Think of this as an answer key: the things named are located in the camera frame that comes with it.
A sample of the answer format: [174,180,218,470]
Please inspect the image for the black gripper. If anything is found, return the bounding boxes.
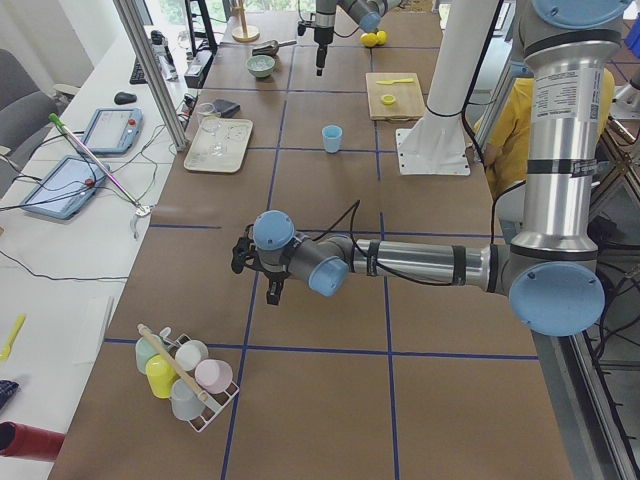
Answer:
[231,224,290,305]
[298,10,334,76]

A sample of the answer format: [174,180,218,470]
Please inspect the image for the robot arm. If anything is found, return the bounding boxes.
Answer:
[231,1,627,336]
[297,0,402,77]

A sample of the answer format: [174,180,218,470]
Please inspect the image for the whole yellow lemon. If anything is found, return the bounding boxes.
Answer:
[360,32,379,48]

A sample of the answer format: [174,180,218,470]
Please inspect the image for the light blue plastic cup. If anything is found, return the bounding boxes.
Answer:
[321,124,343,154]

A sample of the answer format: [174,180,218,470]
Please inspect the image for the white plastic cup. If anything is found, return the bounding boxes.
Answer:
[175,340,208,372]

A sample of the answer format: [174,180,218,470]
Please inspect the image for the pink plastic cup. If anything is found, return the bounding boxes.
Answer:
[194,359,233,394]

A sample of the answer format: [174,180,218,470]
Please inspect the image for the green plastic cup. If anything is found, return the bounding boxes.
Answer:
[134,337,157,374]

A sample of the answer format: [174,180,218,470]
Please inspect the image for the yellow plastic cup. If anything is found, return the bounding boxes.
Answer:
[145,354,179,399]

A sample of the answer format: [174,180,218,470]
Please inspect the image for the grey blue plastic cup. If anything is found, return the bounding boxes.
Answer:
[170,379,204,421]

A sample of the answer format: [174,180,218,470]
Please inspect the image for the metal ice scoop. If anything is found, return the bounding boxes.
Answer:
[251,39,297,57]

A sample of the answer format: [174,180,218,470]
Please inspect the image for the green bowl of ice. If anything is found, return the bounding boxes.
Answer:
[245,55,276,79]

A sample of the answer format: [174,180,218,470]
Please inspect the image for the wooden mug tree stand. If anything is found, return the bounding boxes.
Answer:
[232,0,260,43]

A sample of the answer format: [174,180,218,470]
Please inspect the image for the bamboo cutting board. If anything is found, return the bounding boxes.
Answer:
[365,72,426,120]

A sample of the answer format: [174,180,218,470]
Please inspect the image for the grey folded cloth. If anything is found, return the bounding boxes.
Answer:
[212,99,240,118]

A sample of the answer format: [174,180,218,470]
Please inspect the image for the black electronics box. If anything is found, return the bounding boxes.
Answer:
[184,50,213,89]

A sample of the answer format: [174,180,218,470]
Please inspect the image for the cream bear tray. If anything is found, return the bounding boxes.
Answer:
[183,117,253,174]

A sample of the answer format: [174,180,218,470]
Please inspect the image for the clear wine glass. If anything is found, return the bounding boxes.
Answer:
[196,102,224,155]

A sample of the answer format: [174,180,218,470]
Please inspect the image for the black keyboard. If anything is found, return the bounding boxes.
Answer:
[129,60,146,85]

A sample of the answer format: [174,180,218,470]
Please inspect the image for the blue teach pendant far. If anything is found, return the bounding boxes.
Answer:
[82,108,143,156]

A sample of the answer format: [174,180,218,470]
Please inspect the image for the blue teach pendant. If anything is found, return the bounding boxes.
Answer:
[20,155,107,220]
[82,108,143,156]

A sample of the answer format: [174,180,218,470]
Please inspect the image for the black computer mouse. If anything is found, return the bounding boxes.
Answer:
[113,91,137,105]

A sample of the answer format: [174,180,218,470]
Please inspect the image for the blue teach pendant near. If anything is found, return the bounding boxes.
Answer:
[20,155,107,220]

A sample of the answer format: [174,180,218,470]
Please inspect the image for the telescopic metal pole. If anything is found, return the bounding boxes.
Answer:
[48,113,152,217]

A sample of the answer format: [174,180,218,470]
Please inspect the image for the yellow plastic knife on desk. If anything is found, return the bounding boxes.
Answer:
[0,314,27,362]

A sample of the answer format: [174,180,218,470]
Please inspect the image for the grey office chair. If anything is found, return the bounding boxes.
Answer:
[1,49,59,167]

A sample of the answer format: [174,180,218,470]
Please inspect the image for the red cylinder object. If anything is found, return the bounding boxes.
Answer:
[1,421,65,462]

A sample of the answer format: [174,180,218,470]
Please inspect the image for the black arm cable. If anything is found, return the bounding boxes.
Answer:
[319,199,396,276]

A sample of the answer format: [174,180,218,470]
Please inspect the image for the wooden rack handle rod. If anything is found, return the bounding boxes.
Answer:
[137,323,207,403]

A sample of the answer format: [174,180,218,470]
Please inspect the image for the white wire cup rack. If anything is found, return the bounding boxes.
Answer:
[159,327,239,432]

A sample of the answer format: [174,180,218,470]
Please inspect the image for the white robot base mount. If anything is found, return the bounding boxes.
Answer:
[396,0,501,176]

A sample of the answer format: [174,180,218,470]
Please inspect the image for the aluminium frame post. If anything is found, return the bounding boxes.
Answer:
[113,0,187,152]

